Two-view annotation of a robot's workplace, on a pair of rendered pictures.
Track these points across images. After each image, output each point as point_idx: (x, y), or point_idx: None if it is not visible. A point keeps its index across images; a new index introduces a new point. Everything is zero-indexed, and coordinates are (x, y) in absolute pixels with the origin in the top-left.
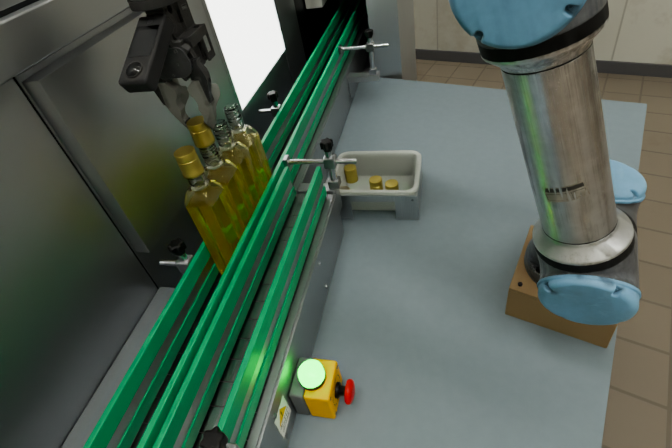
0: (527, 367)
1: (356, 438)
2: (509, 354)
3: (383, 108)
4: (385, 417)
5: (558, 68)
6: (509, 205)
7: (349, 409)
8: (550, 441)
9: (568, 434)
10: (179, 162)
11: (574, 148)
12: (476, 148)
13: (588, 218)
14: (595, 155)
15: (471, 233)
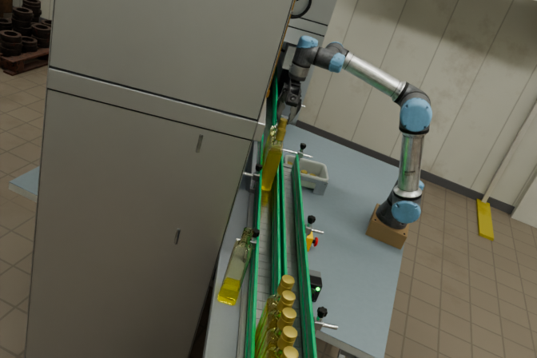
0: (375, 250)
1: (317, 259)
2: (367, 245)
3: (290, 139)
4: (326, 255)
5: (417, 138)
6: (362, 199)
7: (312, 251)
8: (383, 268)
9: (389, 268)
10: (280, 133)
11: (415, 160)
12: (344, 173)
13: (413, 182)
14: (419, 164)
15: (348, 205)
